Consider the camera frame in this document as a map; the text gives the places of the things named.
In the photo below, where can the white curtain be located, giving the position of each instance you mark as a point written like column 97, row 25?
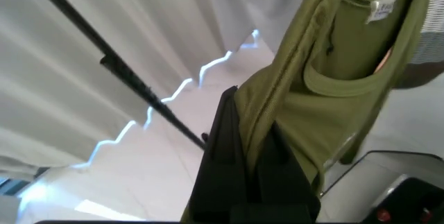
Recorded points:
column 86, row 61

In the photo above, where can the black clothes rack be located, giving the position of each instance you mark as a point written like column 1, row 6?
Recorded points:
column 114, row 64

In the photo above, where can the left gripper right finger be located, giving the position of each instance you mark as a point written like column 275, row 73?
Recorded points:
column 281, row 182

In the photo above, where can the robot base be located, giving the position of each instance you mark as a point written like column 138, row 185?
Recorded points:
column 381, row 189

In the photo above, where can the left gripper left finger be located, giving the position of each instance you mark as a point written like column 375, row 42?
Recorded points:
column 222, row 175

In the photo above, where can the green garment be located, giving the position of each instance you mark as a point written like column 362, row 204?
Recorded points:
column 312, row 113

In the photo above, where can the pink clothes hanger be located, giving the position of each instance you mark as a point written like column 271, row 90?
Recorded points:
column 383, row 61

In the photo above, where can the window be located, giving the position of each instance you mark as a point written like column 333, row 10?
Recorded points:
column 14, row 186

